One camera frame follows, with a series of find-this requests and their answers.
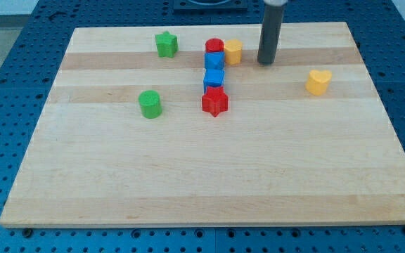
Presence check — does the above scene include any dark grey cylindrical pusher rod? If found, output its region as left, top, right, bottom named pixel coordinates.
left=257, top=0, right=288, bottom=65

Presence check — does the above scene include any yellow hexagon block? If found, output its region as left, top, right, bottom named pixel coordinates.
left=224, top=39, right=243, bottom=65

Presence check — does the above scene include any red cylinder block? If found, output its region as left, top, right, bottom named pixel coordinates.
left=205, top=38, right=224, bottom=53

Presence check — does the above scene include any blue triangle block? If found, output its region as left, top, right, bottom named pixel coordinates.
left=204, top=52, right=225, bottom=70

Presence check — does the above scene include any yellow heart block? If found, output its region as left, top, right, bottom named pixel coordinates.
left=305, top=70, right=333, bottom=96

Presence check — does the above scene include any blue cube block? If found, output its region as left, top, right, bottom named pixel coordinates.
left=203, top=69, right=225, bottom=93

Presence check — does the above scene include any red star block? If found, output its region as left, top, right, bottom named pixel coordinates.
left=201, top=86, right=229, bottom=117

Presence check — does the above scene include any green star block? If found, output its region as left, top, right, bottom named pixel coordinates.
left=155, top=31, right=179, bottom=58

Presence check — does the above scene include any green cylinder block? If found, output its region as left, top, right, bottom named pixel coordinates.
left=139, top=90, right=162, bottom=119

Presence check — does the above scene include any light wooden board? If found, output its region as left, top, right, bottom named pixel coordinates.
left=0, top=22, right=405, bottom=228

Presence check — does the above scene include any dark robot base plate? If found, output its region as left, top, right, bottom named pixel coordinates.
left=172, top=0, right=248, bottom=13

